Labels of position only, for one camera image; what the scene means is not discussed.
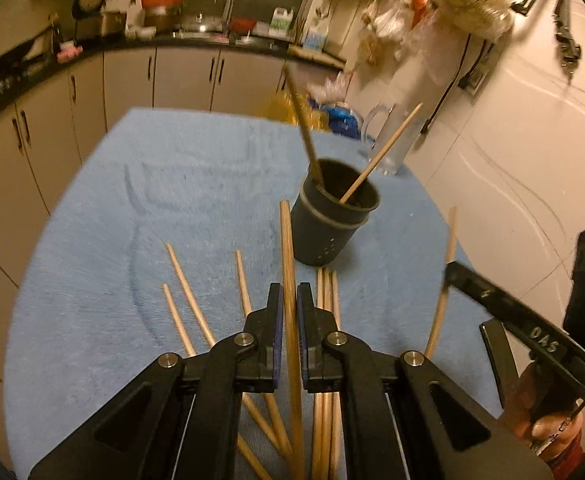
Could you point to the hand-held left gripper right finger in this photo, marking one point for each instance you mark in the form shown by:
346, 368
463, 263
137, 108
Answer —
303, 345

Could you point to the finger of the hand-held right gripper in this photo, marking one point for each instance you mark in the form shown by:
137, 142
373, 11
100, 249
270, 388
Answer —
499, 360
487, 295

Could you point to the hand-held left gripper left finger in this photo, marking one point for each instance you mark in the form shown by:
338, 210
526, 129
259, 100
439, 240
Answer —
277, 345

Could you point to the dark grey cup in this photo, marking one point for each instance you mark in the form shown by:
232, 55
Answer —
322, 230

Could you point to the person's right hand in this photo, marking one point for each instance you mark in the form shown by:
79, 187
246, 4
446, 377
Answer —
519, 405

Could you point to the clear plastic jug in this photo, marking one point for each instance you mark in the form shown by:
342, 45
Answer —
397, 140

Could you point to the blue table cloth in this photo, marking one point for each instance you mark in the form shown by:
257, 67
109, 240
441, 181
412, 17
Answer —
137, 220

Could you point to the blue plastic bag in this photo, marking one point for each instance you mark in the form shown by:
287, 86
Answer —
342, 120

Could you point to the yellow plastic bag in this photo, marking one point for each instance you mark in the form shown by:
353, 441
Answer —
280, 110

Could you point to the clear crumpled plastic bag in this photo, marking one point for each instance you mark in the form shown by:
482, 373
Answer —
330, 87

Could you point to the wooden cutting board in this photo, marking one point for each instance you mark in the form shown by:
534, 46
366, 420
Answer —
317, 55

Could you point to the white hanging plastic bag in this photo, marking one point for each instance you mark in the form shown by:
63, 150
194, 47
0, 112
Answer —
390, 20

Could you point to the clear bag of noodles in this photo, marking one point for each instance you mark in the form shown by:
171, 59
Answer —
477, 2

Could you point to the white kitchen base cabinet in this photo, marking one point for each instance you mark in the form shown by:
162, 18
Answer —
122, 90

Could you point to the red hanging plastic bag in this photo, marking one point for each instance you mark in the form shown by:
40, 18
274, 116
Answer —
419, 0

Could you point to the blue label detergent bottle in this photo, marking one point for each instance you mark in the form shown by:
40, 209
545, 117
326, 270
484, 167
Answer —
316, 35

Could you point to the black kitchen countertop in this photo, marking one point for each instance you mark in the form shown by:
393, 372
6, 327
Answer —
197, 42

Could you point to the green label detergent bottle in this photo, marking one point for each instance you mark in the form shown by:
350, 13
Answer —
281, 21

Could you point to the glass pot lid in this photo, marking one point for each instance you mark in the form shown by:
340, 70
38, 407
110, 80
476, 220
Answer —
200, 22

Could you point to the pink cloth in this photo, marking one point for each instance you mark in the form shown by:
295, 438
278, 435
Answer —
69, 52

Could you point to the black wok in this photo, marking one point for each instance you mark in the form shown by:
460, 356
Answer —
10, 57

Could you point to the wall socket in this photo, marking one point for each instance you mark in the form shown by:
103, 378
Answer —
473, 80

